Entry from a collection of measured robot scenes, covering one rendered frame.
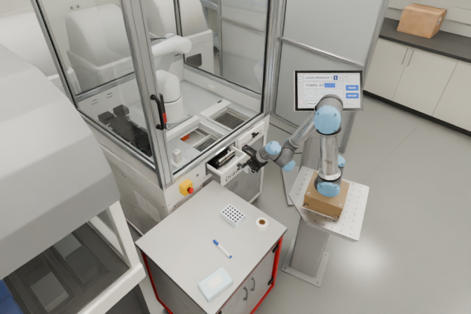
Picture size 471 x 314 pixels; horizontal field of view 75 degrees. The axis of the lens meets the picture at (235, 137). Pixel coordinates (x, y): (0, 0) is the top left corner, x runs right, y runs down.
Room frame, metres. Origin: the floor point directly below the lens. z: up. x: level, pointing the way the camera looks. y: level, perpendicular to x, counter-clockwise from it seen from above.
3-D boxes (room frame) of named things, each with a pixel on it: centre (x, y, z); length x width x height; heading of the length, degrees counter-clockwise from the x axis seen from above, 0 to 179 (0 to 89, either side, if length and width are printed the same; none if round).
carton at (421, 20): (3.90, -2.29, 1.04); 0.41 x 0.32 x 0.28; 44
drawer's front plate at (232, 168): (1.44, -0.01, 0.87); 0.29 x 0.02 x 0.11; 140
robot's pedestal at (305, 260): (1.29, -0.55, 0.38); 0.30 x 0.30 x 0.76; 64
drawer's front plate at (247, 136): (1.76, -0.11, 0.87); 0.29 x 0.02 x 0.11; 140
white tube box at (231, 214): (1.13, 0.01, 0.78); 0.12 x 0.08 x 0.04; 48
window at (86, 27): (1.49, 0.75, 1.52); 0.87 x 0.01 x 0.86; 50
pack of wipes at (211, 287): (0.73, 0.09, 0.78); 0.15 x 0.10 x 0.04; 128
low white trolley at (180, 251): (1.01, 0.12, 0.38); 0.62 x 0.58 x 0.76; 140
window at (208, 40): (1.57, 0.09, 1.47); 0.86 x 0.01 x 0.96; 140
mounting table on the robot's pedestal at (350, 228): (1.28, -0.57, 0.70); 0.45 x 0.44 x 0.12; 64
